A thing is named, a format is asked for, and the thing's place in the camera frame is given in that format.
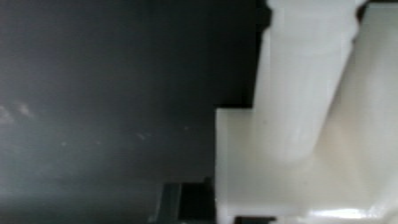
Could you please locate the white chair seat part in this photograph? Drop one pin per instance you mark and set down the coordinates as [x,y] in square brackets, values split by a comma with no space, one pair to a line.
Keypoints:
[306,169]

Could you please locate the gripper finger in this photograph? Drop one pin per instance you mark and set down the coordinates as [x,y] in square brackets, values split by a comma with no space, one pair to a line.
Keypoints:
[186,203]

